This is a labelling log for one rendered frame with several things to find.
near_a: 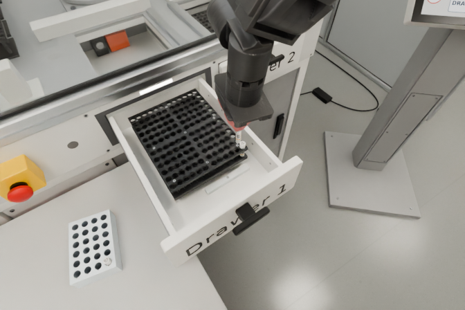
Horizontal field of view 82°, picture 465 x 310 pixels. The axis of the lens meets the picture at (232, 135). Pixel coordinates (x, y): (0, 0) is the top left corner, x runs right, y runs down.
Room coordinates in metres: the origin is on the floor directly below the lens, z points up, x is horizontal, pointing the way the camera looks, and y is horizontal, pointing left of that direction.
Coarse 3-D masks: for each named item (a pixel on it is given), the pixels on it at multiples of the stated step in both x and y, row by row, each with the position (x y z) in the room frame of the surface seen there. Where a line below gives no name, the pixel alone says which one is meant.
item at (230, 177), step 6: (240, 168) 0.30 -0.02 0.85; (246, 168) 0.30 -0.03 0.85; (228, 174) 0.29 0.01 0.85; (234, 174) 0.29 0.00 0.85; (240, 174) 0.29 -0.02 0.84; (222, 180) 0.28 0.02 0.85; (228, 180) 0.28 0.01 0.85; (210, 186) 0.26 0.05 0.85; (216, 186) 0.26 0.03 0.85; (222, 186) 0.27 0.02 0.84; (210, 192) 0.25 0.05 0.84
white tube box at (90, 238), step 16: (80, 224) 0.20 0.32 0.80; (96, 224) 0.20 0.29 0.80; (112, 224) 0.20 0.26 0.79; (80, 240) 0.17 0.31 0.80; (96, 240) 0.17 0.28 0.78; (112, 240) 0.17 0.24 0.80; (80, 256) 0.14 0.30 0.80; (96, 256) 0.14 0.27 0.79; (112, 256) 0.14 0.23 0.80; (80, 272) 0.11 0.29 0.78; (96, 272) 0.11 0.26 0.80; (112, 272) 0.11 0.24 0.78
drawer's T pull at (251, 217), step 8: (240, 208) 0.19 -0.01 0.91; (248, 208) 0.19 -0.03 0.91; (264, 208) 0.19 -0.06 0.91; (240, 216) 0.17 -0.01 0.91; (248, 216) 0.17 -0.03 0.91; (256, 216) 0.17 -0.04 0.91; (264, 216) 0.18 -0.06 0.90; (240, 224) 0.16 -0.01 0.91; (248, 224) 0.16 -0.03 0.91; (240, 232) 0.15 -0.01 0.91
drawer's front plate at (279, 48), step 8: (280, 48) 0.66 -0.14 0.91; (288, 48) 0.68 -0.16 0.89; (296, 48) 0.70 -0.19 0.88; (288, 56) 0.68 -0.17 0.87; (296, 56) 0.71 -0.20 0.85; (224, 64) 0.56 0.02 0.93; (280, 64) 0.67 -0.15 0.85; (288, 64) 0.69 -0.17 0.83; (224, 72) 0.55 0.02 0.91; (272, 72) 0.65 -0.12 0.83
